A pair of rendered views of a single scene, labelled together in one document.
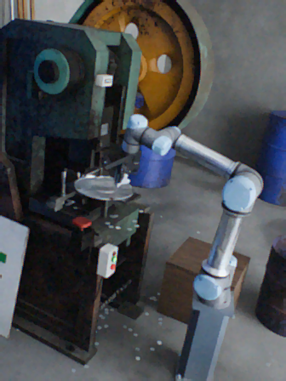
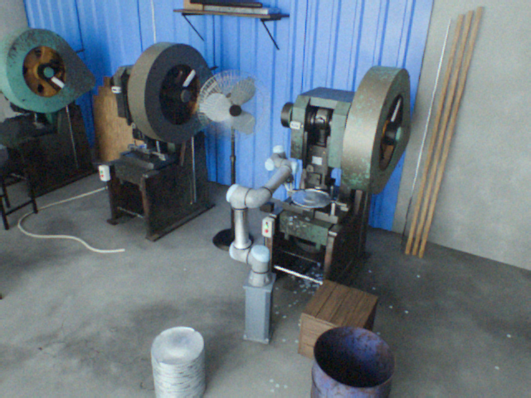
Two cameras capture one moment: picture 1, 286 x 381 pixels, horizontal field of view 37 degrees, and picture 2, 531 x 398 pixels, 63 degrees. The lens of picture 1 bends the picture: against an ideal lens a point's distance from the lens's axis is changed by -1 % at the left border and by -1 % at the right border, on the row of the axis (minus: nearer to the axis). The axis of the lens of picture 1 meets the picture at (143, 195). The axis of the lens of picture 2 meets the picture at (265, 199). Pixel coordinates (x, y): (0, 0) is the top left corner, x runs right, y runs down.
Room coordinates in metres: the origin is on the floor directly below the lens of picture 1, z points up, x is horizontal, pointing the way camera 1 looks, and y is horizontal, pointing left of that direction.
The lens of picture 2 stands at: (1.87, -2.68, 2.15)
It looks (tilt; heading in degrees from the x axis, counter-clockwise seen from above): 26 degrees down; 95
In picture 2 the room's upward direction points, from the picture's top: 2 degrees clockwise
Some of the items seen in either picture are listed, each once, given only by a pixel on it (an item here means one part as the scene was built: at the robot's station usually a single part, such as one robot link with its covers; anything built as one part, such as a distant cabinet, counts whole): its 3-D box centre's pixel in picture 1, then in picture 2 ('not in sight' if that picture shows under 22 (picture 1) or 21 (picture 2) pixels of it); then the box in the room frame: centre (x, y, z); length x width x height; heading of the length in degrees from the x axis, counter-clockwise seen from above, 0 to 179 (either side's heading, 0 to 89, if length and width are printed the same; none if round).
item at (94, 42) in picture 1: (60, 163); (326, 180); (2.06, 0.44, 0.83); 0.79 x 0.43 x 1.34; 66
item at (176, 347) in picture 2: not in sight; (177, 345); (1.24, -0.91, 0.33); 0.29 x 0.29 x 0.01
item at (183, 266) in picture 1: (203, 284); (338, 325); (2.18, -0.44, 0.18); 0.40 x 0.38 x 0.35; 67
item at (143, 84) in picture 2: not in sight; (174, 129); (0.58, 1.36, 0.87); 1.53 x 0.99 x 1.74; 64
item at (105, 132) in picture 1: (94, 133); (319, 162); (1.99, 0.27, 1.04); 0.17 x 0.15 x 0.30; 66
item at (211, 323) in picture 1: (203, 336); (259, 307); (1.65, -0.39, 0.23); 0.19 x 0.19 x 0.45; 84
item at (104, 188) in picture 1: (104, 187); (311, 198); (1.95, 0.19, 0.78); 0.29 x 0.29 x 0.01
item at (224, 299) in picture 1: (215, 289); (260, 273); (1.65, -0.39, 0.50); 0.15 x 0.15 x 0.10
